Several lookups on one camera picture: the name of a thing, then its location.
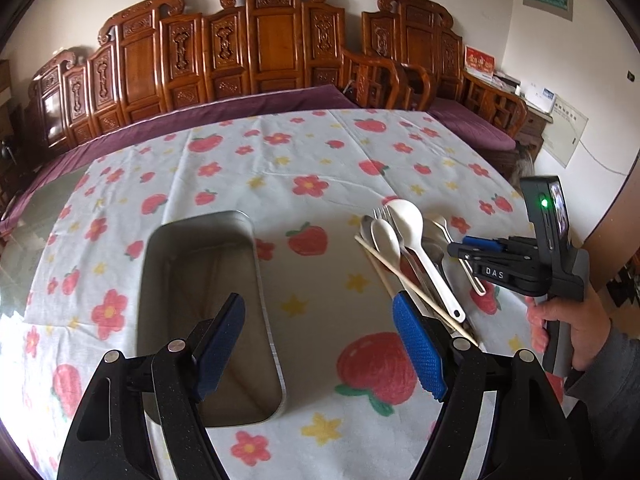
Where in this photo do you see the stainless steel spoon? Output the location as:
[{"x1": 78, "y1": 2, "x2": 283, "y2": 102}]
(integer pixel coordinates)
[{"x1": 422, "y1": 237, "x2": 447, "y2": 280}]

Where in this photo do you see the large white ceramic spoon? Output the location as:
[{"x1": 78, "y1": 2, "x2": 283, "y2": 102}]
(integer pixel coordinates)
[{"x1": 386, "y1": 198, "x2": 466, "y2": 324}]

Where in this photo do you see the carved wooden sofa bench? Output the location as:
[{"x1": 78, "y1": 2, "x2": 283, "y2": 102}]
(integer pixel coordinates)
[{"x1": 25, "y1": 0, "x2": 346, "y2": 164}]

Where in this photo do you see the metal rectangular tray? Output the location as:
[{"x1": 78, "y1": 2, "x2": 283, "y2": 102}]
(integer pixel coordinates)
[{"x1": 136, "y1": 210, "x2": 286, "y2": 428}]

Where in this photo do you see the small white ceramic spoon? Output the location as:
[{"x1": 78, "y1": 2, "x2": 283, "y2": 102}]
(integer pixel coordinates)
[{"x1": 371, "y1": 218, "x2": 420, "y2": 286}]

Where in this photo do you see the carved wooden armchair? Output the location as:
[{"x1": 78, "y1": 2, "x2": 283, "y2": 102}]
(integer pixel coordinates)
[{"x1": 340, "y1": 0, "x2": 527, "y2": 139}]

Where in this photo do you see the grey sleeve forearm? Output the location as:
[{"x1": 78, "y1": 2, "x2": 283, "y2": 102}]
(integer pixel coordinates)
[{"x1": 565, "y1": 328, "x2": 639, "y2": 479}]

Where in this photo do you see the light bamboo chopstick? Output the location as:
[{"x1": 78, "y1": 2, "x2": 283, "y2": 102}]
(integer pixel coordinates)
[
  {"x1": 355, "y1": 234, "x2": 480, "y2": 347},
  {"x1": 364, "y1": 252, "x2": 396, "y2": 299}
]

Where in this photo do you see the purple armchair cushion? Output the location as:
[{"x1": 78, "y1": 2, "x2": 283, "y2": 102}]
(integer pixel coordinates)
[{"x1": 428, "y1": 98, "x2": 516, "y2": 152}]

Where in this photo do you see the strawberry flower tablecloth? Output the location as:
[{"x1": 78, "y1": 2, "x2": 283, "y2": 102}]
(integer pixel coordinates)
[{"x1": 15, "y1": 110, "x2": 533, "y2": 479}]

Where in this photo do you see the slim white plastic spoon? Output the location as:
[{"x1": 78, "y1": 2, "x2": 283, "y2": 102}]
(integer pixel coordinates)
[{"x1": 426, "y1": 214, "x2": 487, "y2": 297}]

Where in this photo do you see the person's right hand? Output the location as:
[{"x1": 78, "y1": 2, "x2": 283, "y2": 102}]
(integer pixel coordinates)
[{"x1": 526, "y1": 284, "x2": 612, "y2": 372}]

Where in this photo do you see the red framed picture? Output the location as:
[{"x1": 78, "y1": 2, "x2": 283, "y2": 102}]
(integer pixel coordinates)
[{"x1": 464, "y1": 46, "x2": 496, "y2": 81}]

